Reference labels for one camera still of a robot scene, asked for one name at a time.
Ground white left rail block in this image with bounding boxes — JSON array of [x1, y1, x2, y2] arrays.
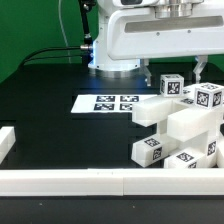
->
[[0, 126, 16, 164]]

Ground white chair seat part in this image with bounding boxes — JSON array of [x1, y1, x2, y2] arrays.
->
[[165, 106, 223, 168]]

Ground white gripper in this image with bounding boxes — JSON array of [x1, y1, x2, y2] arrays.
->
[[107, 4, 224, 86]]

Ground white marker sheet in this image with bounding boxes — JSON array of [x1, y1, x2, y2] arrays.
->
[[71, 94, 154, 113]]

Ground white chair back long part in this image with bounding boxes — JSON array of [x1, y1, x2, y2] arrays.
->
[[132, 83, 224, 142]]

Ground grey thin cable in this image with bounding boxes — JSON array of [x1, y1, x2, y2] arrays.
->
[[58, 0, 73, 64]]

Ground black cables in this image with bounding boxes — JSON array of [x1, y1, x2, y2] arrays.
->
[[20, 0, 94, 67]]

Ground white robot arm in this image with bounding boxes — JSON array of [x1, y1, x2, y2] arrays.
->
[[82, 0, 224, 78]]

